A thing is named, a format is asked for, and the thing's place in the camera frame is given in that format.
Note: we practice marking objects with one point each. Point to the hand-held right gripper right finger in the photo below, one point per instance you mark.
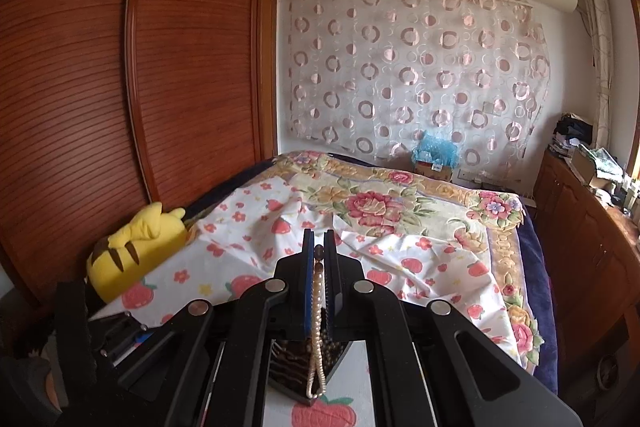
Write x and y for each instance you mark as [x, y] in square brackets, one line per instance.
[332, 292]

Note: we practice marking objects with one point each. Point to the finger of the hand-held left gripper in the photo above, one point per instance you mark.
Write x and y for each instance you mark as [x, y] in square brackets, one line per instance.
[142, 338]

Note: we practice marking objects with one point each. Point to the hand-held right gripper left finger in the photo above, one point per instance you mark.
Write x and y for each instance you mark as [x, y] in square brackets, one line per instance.
[304, 292]

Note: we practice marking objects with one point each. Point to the black box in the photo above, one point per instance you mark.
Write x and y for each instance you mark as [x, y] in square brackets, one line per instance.
[285, 372]

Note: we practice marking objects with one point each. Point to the person's left hand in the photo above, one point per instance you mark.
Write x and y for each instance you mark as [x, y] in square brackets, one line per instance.
[52, 394]

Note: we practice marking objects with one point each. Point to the strawberry print cloth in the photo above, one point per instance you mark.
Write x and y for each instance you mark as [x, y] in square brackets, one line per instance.
[400, 272]

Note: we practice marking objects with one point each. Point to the yellow plush toy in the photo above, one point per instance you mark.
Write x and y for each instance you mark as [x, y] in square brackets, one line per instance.
[130, 252]

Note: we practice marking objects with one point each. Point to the floral blanket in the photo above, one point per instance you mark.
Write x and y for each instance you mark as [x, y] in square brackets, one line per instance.
[400, 202]

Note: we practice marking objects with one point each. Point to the small cardboard box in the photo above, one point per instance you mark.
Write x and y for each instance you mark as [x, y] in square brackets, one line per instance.
[432, 171]

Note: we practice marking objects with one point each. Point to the blue plastic bag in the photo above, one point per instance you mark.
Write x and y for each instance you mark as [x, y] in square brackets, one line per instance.
[435, 149]

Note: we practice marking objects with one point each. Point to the circle pattern hanging curtain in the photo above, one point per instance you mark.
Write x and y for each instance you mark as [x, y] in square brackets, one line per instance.
[410, 67]

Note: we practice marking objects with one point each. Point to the long wooden cabinet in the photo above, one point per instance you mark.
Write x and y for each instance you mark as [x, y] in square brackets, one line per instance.
[580, 247]

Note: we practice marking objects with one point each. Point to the brown wooden wardrobe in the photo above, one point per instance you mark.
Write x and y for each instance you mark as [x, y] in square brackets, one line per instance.
[125, 82]

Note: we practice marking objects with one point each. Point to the pile of dark clothes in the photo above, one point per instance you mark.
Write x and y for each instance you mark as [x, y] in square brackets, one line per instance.
[570, 132]

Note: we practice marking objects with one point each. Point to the box with green cloth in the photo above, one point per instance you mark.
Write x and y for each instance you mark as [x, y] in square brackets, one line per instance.
[595, 164]

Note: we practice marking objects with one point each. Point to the beige window curtain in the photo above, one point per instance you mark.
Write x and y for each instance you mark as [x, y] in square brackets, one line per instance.
[597, 47]

